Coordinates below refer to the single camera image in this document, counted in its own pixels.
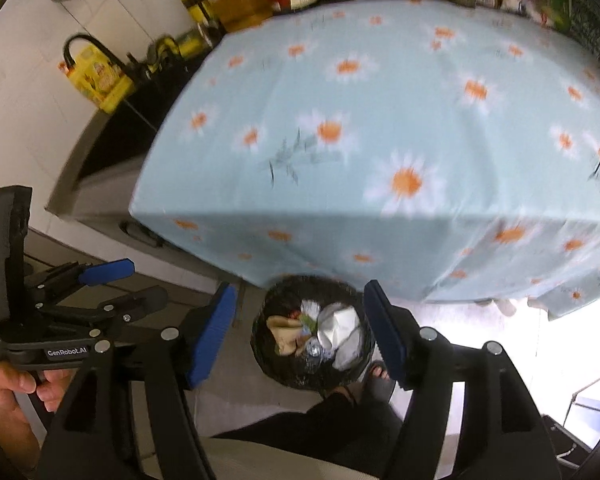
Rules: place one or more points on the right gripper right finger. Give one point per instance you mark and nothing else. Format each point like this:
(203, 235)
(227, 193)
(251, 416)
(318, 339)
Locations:
(502, 434)

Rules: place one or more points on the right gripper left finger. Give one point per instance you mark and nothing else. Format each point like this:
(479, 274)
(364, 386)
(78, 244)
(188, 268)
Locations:
(92, 435)

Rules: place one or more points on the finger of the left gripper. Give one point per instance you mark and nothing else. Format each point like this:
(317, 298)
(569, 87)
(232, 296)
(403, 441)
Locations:
(60, 282)
(61, 320)

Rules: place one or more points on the brown paper cup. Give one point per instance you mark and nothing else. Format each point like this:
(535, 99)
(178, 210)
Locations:
(289, 334)

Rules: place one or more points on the white paper cup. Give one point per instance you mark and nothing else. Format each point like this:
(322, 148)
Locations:
(339, 332)

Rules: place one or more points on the silver foil bag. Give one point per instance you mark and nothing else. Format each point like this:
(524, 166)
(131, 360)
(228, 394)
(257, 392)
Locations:
(311, 356)

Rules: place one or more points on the black kitchen sink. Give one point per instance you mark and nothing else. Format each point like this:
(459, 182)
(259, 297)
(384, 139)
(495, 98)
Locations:
(99, 176)

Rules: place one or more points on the black lined trash bin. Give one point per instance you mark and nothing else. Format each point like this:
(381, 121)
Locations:
(284, 298)

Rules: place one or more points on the person's left hand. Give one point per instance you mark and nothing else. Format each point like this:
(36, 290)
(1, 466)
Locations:
(50, 391)

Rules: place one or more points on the person's sandaled foot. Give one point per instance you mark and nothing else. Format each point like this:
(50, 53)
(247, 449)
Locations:
(377, 377)

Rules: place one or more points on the yellow dish soap bottle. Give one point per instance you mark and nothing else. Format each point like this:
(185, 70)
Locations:
(100, 83)

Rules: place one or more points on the black sink faucet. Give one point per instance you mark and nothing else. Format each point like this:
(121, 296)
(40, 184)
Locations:
(102, 53)

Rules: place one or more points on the black yellow sponge holder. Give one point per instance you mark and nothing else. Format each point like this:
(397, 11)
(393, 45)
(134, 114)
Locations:
(167, 51)

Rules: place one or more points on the blue daisy tablecloth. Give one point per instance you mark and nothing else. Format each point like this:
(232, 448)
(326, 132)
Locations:
(451, 154)

